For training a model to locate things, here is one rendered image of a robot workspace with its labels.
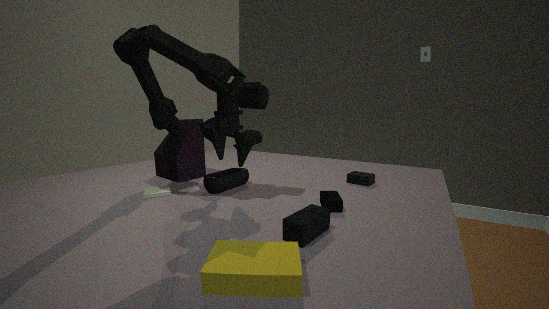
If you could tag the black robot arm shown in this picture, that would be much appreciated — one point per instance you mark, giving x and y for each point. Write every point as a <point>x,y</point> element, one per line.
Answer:
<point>211,70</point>

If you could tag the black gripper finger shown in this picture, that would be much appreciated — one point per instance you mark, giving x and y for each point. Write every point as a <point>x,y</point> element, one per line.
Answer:
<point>242,153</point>
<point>219,145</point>

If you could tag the yellow rectangular block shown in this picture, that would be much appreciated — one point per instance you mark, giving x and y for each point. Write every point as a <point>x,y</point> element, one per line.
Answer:
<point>253,269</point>

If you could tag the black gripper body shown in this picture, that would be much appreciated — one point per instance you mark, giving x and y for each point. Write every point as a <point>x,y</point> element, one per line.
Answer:
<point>244,138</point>

